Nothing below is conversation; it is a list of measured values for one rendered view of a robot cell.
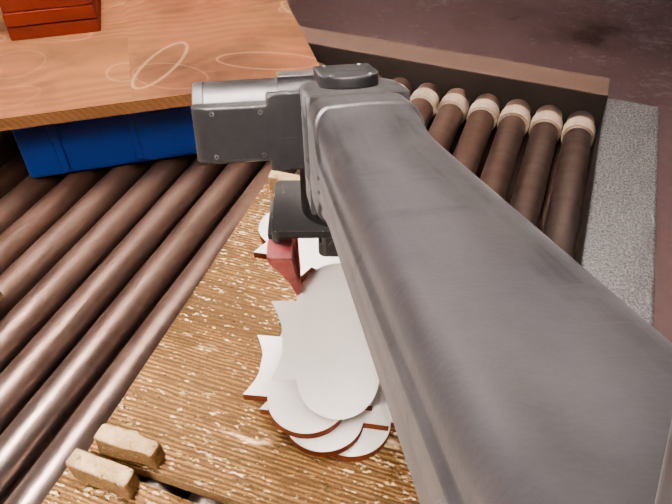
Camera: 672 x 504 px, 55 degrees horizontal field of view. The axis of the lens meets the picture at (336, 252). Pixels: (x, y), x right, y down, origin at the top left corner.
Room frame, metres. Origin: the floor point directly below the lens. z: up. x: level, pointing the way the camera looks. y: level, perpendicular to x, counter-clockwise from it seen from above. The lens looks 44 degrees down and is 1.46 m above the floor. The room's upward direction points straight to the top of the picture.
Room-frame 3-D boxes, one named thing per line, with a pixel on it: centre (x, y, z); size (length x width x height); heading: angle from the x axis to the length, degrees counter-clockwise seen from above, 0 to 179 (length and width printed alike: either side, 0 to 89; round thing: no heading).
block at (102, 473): (0.26, 0.20, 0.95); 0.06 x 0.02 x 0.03; 70
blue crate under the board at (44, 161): (0.89, 0.31, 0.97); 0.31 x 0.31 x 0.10; 15
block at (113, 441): (0.29, 0.18, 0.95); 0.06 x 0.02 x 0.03; 72
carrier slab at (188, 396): (0.43, -0.01, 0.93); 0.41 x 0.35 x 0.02; 162
